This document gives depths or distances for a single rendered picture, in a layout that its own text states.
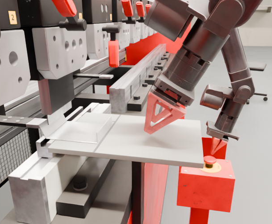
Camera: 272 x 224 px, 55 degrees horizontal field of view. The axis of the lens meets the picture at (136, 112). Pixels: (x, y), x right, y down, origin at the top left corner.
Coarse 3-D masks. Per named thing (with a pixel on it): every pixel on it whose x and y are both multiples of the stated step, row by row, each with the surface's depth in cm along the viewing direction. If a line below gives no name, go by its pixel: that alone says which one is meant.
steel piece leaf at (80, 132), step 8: (64, 128) 52; (72, 128) 52; (80, 128) 52; (88, 128) 52; (96, 128) 52; (104, 128) 49; (48, 136) 48; (56, 136) 48; (64, 136) 48; (72, 136) 48; (80, 136) 48; (88, 136) 48; (96, 136) 45
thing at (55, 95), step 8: (40, 80) 45; (48, 80) 45; (56, 80) 48; (64, 80) 51; (72, 80) 54; (40, 88) 46; (48, 88) 45; (56, 88) 48; (64, 88) 51; (72, 88) 55; (40, 96) 46; (48, 96) 46; (56, 96) 48; (64, 96) 51; (72, 96) 55; (48, 104) 46; (56, 104) 48; (64, 104) 52; (48, 112) 47; (56, 112) 50; (64, 112) 54; (48, 120) 48
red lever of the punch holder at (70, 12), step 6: (54, 0) 34; (60, 0) 34; (66, 0) 35; (60, 6) 35; (66, 6) 35; (72, 6) 36; (60, 12) 37; (66, 12) 36; (72, 12) 37; (72, 18) 38; (60, 24) 40; (66, 24) 40; (72, 24) 39; (78, 24) 39; (84, 24) 40; (72, 30) 40; (78, 30) 40; (84, 30) 40
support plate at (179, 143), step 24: (96, 120) 56; (120, 120) 56; (144, 120) 56; (192, 120) 56; (72, 144) 46; (96, 144) 46; (120, 144) 46; (144, 144) 46; (168, 144) 46; (192, 144) 46
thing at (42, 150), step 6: (78, 108) 64; (90, 108) 64; (72, 114) 60; (78, 114) 62; (42, 138) 48; (36, 144) 47; (42, 144) 47; (48, 144) 46; (42, 150) 47; (42, 156) 48; (48, 156) 47
